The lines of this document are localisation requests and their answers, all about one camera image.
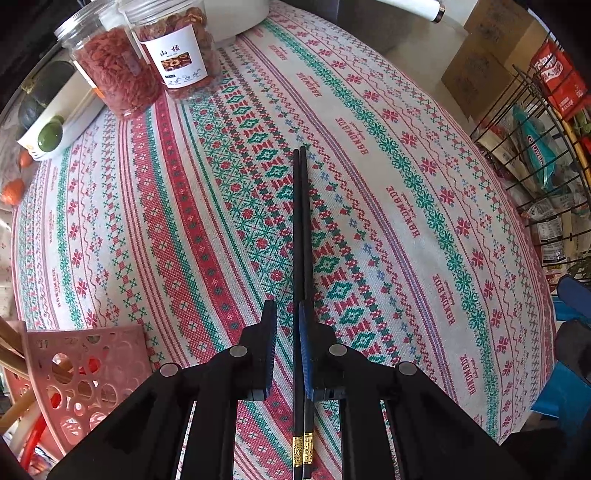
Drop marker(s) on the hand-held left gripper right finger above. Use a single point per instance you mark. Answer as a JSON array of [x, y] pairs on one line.
[[304, 350]]

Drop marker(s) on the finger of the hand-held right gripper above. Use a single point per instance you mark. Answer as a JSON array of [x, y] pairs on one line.
[[575, 297]]

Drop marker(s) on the brown bamboo chopstick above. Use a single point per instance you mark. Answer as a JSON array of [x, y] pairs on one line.
[[9, 364], [9, 330]]

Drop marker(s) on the small red tomato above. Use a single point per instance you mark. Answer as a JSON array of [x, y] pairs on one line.
[[26, 159]]

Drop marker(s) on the pink perforated utensil basket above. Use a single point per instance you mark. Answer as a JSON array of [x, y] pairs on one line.
[[115, 350]]

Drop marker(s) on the clear jar of dried hawthorn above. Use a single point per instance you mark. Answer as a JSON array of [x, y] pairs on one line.
[[184, 55]]

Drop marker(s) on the clear jar of goji berries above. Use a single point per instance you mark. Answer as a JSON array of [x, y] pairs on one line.
[[115, 69]]

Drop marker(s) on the black chopstick gold band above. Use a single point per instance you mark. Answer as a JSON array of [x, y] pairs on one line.
[[296, 230], [305, 230]]

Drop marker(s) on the cardboard box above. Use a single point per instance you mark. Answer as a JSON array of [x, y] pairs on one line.
[[475, 78], [503, 27]]

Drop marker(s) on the pale wooden chopstick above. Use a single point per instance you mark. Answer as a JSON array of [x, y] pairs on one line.
[[14, 410]]

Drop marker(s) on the patterned red green tablecloth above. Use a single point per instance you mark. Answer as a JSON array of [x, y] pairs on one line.
[[392, 207]]

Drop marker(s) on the red snack packets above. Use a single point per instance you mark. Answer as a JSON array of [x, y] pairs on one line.
[[558, 78]]

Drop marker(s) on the white snack packet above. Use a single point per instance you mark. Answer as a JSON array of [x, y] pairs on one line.
[[549, 230]]

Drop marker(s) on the blue snack packet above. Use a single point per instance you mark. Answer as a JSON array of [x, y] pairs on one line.
[[540, 147]]

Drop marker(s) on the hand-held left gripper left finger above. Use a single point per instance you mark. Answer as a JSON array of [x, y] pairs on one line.
[[265, 350]]

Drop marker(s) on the white paper box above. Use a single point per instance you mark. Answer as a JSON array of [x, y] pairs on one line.
[[78, 115]]

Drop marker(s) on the white plastic spoon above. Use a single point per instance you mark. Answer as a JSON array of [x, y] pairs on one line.
[[23, 436]]

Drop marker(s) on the blue plastic stool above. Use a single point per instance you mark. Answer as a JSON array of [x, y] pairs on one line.
[[558, 392]]

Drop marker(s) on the red plastic spoon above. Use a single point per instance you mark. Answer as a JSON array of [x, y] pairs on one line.
[[34, 445]]

